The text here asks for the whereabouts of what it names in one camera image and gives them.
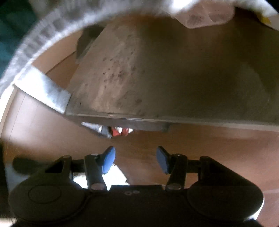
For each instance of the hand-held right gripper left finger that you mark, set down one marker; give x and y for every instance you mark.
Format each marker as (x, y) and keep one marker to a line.
(109, 158)

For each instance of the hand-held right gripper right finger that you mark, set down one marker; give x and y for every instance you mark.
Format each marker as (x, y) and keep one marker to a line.
(162, 159)

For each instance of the red white snack wrapper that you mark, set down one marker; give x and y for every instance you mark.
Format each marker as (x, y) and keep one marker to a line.
(117, 132)

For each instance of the low wooden bench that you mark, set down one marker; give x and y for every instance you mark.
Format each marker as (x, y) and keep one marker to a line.
(163, 76)

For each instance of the teal zigzag quilt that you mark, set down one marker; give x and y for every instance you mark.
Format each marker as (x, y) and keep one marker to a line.
(13, 21)

